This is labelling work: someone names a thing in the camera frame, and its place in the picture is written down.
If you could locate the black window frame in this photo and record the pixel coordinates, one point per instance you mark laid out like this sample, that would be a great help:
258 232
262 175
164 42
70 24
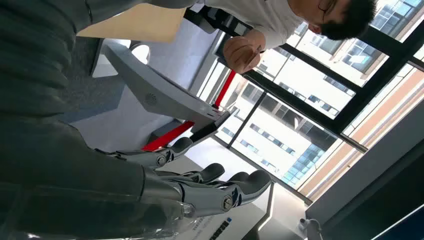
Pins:
364 96

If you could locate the black glasses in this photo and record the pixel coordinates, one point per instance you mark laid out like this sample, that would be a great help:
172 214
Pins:
320 7

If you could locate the grey kiosk stand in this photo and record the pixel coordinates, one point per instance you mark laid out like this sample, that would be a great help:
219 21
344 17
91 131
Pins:
159 96

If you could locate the white info sign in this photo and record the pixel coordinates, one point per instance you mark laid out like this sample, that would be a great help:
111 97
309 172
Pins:
245 218

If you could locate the person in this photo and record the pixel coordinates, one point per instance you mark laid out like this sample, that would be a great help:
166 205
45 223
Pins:
271 16

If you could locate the red barrier band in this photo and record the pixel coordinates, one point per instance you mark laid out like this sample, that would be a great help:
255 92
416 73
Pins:
165 137

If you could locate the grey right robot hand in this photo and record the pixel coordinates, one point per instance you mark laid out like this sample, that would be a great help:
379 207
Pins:
66 172

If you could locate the small white camera device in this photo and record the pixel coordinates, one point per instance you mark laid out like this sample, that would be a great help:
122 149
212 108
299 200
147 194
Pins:
311 228

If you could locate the clear plastic wrap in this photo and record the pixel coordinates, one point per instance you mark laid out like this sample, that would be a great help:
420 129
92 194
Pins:
172 225

